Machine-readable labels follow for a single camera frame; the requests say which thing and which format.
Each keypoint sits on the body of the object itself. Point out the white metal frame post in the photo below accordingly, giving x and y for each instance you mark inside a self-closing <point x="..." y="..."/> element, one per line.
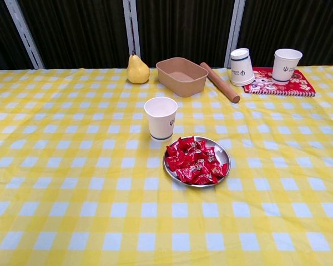
<point x="25" y="36"/>
<point x="131" y="27"/>
<point x="235" y="27"/>

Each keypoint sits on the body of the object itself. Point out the round metal plate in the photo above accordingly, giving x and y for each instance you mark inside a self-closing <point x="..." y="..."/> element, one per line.
<point x="224" y="158"/>

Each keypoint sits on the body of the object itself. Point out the yellow white checkered tablecloth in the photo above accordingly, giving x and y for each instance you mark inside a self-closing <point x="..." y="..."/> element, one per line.
<point x="72" y="166"/>

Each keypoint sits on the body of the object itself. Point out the brown paper food tray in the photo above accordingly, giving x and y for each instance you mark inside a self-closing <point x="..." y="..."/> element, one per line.
<point x="188" y="88"/>

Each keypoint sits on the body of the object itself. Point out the yellow pear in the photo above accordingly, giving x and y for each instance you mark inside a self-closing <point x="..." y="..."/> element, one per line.
<point x="138" y="73"/>

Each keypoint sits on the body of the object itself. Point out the red spiral notebook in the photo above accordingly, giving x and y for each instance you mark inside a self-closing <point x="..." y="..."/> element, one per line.
<point x="302" y="86"/>

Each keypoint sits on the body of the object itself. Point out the white paper cup blue logo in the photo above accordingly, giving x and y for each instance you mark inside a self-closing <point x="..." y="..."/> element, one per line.
<point x="161" y="124"/>
<point x="285" y="69"/>

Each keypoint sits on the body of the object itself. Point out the black pleated curtain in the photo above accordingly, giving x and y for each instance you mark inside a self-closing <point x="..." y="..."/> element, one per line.
<point x="80" y="33"/>

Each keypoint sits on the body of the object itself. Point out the wooden rolling pin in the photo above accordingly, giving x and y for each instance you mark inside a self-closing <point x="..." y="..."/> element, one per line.
<point x="219" y="83"/>

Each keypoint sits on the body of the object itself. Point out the inverted white paper cup stack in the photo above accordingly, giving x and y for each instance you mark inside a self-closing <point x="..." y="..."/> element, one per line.
<point x="241" y="72"/>

